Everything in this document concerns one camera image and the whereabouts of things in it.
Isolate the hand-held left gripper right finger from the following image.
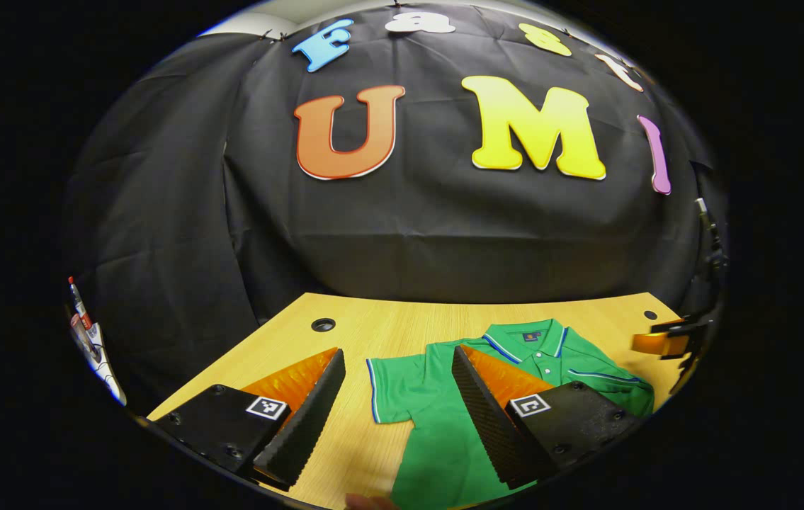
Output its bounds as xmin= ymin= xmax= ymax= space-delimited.
xmin=451 ymin=345 xmax=643 ymax=489

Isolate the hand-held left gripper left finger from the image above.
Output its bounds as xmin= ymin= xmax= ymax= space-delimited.
xmin=150 ymin=347 xmax=347 ymax=491

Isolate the green T-shirt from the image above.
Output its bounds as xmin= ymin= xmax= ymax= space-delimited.
xmin=366 ymin=319 xmax=655 ymax=510

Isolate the black backdrop cloth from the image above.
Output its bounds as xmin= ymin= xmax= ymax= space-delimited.
xmin=65 ymin=0 xmax=725 ymax=415

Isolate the white printed packet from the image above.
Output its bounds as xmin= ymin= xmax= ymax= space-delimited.
xmin=69 ymin=315 xmax=128 ymax=406

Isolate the red capped bottle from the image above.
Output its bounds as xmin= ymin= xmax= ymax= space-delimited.
xmin=67 ymin=276 xmax=93 ymax=331

